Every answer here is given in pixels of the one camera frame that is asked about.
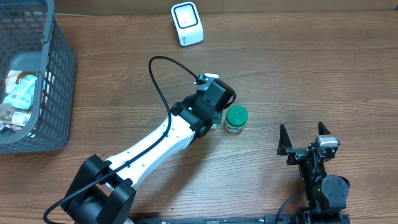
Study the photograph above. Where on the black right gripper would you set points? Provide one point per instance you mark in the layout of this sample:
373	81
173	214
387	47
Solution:
304	153

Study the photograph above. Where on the white barcode scanner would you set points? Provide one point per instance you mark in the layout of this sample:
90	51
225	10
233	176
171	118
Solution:
187	23

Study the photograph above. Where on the teal snack packet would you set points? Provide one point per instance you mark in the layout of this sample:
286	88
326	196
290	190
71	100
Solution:
22	96

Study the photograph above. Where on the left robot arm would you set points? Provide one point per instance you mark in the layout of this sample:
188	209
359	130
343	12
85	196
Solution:
103	190

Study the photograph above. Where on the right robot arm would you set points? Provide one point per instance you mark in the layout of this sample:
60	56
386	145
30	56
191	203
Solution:
326	194

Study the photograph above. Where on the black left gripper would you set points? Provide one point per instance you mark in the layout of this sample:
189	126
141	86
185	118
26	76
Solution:
218	119

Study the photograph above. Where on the grey plastic shopping basket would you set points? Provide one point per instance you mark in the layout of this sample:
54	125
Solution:
31	41

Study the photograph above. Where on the green lid jar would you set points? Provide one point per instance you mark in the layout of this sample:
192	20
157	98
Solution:
236	118

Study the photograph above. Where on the beige brown snack packet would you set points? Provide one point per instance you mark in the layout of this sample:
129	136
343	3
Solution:
14	77

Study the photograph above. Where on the brown snack packet with label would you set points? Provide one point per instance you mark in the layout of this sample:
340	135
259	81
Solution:
13	118

